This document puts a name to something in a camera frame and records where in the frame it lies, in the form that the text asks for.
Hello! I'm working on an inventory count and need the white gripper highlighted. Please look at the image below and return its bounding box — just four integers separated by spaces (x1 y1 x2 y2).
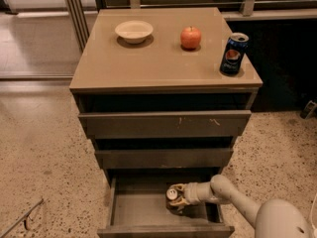
167 182 212 212

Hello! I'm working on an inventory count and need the orange soda can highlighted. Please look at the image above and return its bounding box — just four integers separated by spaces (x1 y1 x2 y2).
165 188 179 210

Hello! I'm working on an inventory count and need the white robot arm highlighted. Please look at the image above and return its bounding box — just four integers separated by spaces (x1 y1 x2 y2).
165 175 316 238

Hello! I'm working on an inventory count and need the open bottom grey drawer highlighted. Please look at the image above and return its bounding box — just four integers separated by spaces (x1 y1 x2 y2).
97 174 234 238

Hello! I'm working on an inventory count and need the middle grey drawer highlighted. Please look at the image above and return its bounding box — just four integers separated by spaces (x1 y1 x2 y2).
95 148 233 169

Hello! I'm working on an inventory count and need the top grey drawer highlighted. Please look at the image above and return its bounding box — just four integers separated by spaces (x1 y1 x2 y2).
78 110 251 139

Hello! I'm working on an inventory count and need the grey drawer cabinet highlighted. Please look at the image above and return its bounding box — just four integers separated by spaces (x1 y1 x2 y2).
70 8 263 179

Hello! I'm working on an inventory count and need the blue pepsi can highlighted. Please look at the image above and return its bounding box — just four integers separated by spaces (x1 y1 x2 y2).
220 33 249 75

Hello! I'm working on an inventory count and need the metal rod on floor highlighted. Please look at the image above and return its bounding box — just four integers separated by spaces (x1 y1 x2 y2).
0 198 44 238

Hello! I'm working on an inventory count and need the red apple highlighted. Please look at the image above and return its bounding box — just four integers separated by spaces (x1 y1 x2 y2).
180 26 201 50

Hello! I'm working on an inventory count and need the small grey device on floor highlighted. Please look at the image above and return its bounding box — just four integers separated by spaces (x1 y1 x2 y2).
300 100 317 119

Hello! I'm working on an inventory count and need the white bowl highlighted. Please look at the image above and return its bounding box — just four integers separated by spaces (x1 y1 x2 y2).
115 20 154 44

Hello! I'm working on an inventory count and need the white cable on floor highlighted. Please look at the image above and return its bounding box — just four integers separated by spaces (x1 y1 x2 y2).
308 192 317 238

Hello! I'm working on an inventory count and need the metal window frame post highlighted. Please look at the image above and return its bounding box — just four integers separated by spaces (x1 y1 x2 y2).
64 0 89 52

